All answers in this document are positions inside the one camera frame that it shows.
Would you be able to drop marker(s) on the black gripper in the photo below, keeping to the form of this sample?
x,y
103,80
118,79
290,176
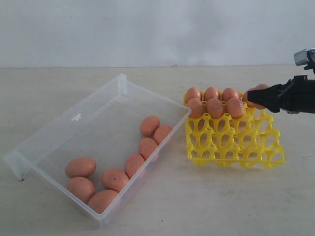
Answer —
x,y
296,96

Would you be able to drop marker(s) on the brown egg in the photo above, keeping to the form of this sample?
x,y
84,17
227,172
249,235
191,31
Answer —
x,y
260,98
212,92
235,108
229,93
81,187
146,147
133,164
149,125
161,133
101,200
80,167
114,179
247,98
197,107
214,108
193,92

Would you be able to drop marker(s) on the clear plastic storage box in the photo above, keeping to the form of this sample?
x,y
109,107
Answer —
x,y
105,127

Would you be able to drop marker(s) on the yellow plastic egg tray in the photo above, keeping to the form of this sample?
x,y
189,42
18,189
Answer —
x,y
248,141

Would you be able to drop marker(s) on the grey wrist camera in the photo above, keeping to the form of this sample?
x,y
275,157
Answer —
x,y
305,57

